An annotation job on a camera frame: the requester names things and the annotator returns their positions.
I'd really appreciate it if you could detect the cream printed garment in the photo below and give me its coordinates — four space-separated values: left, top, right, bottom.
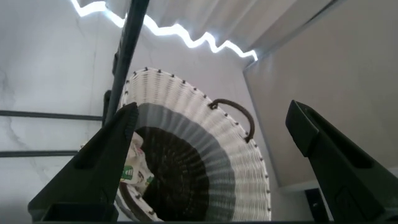
119 132 156 197

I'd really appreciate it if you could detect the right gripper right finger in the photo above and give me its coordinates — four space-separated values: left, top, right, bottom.
285 99 398 223

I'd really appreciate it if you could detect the black clothes rack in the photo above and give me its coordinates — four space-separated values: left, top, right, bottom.
0 0 150 158

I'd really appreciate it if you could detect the white laundry basket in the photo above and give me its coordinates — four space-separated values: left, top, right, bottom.
113 67 272 222

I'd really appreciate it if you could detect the white curtain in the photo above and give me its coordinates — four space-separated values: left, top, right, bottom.
76 0 312 59

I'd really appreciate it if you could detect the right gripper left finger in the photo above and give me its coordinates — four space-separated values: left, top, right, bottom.
27 101 139 222

